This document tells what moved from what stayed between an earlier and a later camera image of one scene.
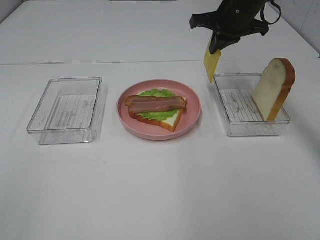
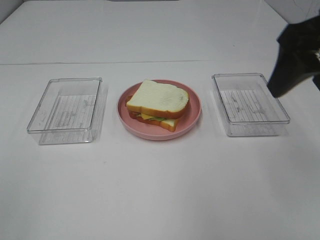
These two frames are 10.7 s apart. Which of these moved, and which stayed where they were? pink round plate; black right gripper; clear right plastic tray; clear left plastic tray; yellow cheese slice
Moved: black right gripper; yellow cheese slice
Stayed: clear left plastic tray; pink round plate; clear right plastic tray
